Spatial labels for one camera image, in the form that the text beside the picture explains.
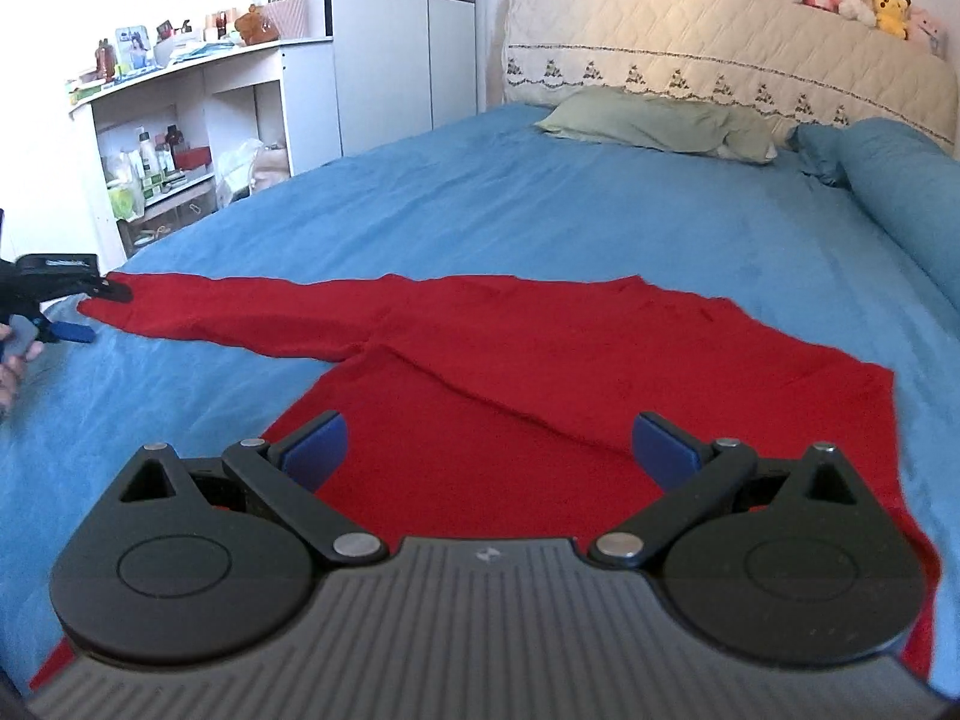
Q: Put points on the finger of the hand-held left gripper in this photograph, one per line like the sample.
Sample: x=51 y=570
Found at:
x=112 y=291
x=71 y=331

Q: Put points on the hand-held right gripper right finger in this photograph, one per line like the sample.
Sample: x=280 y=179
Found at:
x=660 y=450

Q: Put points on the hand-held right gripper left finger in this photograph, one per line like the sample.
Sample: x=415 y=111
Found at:
x=321 y=448

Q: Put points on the red sweater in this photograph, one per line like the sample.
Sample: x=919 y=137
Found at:
x=525 y=360

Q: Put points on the person's left hand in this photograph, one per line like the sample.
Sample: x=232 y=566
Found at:
x=10 y=381

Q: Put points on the green plastic bag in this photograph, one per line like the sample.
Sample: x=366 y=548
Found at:
x=124 y=199

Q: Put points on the white lotion bottle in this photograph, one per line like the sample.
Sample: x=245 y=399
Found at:
x=147 y=153

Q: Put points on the red box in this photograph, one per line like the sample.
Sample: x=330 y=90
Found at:
x=192 y=157

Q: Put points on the white plastic bag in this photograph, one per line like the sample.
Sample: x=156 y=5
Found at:
x=238 y=165

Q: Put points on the brown bottle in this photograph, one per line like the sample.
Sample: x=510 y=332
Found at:
x=105 y=61

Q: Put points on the white shelf desk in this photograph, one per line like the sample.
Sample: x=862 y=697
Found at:
x=307 y=90

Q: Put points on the blue bed sheet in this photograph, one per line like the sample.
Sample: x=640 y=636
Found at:
x=525 y=202

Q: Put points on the brown teddy bear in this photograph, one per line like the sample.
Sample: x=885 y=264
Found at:
x=255 y=27

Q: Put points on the pink striped holder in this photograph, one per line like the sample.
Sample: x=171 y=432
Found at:
x=289 y=16

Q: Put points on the green pillow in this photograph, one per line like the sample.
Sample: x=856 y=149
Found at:
x=645 y=120

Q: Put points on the blue rolled duvet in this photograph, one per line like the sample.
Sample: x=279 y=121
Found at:
x=900 y=180

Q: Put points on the white grey wardrobe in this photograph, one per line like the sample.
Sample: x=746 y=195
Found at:
x=390 y=52

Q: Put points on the cream quilted headboard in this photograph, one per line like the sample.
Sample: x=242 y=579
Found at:
x=675 y=22

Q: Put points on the photo frame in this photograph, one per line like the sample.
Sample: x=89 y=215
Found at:
x=135 y=46

